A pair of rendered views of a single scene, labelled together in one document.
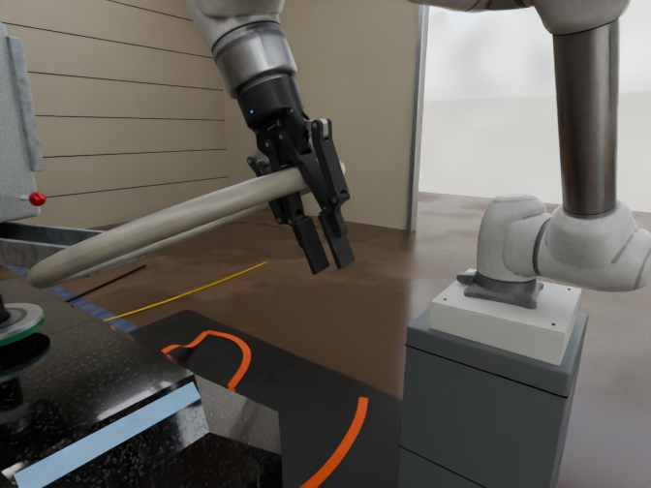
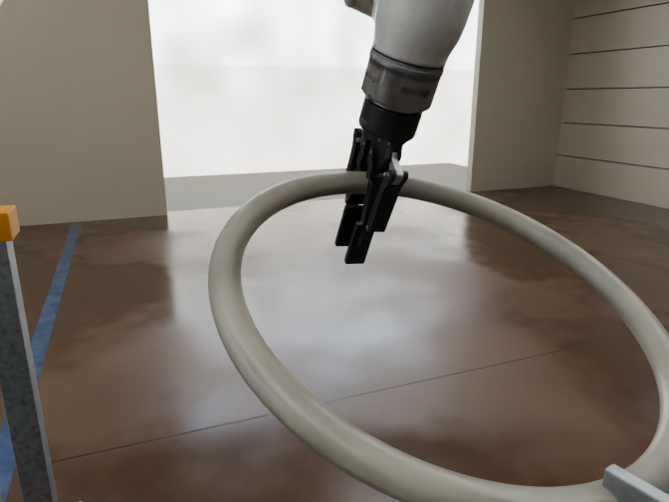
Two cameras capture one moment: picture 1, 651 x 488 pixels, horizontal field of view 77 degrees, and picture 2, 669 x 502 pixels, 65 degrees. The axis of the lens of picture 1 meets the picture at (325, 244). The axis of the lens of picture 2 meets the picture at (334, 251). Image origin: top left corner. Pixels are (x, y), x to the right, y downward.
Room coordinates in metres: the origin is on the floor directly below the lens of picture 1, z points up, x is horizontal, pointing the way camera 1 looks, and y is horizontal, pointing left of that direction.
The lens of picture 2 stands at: (1.15, 0.37, 1.37)
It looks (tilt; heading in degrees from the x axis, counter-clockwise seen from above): 16 degrees down; 212
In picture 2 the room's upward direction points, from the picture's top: straight up
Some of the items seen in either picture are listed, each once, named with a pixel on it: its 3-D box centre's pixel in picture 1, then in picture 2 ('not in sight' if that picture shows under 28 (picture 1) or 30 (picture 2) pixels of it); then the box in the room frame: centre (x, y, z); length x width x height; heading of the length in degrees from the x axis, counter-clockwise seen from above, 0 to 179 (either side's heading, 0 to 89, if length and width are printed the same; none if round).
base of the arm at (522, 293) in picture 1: (497, 280); not in sight; (1.09, -0.48, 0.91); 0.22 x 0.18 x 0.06; 57
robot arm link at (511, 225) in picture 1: (513, 234); not in sight; (1.07, -0.50, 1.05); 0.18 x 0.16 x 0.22; 38
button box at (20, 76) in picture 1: (16, 106); not in sight; (0.98, 0.70, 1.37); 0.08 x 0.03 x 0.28; 68
